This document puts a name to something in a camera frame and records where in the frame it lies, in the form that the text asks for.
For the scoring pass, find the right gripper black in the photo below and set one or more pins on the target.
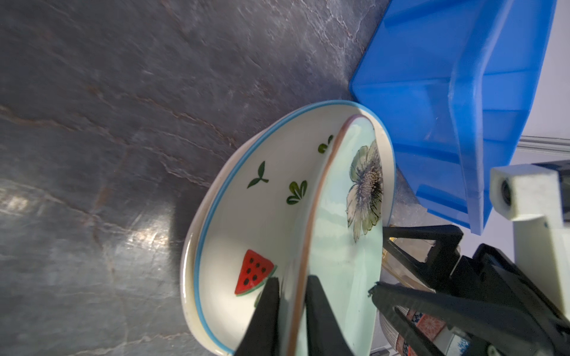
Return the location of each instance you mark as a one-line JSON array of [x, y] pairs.
[[490, 300]]

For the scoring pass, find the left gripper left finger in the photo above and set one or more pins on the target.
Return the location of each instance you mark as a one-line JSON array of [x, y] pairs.
[[261, 335]]

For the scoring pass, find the white watermelon plate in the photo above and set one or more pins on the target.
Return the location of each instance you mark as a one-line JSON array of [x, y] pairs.
[[243, 232]]

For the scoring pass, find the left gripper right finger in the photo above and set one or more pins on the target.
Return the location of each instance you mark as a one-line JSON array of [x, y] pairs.
[[324, 337]]

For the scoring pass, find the yellow glass cup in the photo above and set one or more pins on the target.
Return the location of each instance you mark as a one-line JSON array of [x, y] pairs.
[[418, 249]]

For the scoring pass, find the blue plastic bin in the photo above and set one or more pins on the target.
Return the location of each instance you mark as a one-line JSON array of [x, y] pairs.
[[454, 83]]

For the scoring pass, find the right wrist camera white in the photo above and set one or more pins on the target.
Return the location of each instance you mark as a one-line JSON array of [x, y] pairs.
[[535, 197]]

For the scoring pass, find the green flower plate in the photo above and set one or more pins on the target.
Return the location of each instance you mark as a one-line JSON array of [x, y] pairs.
[[339, 229]]

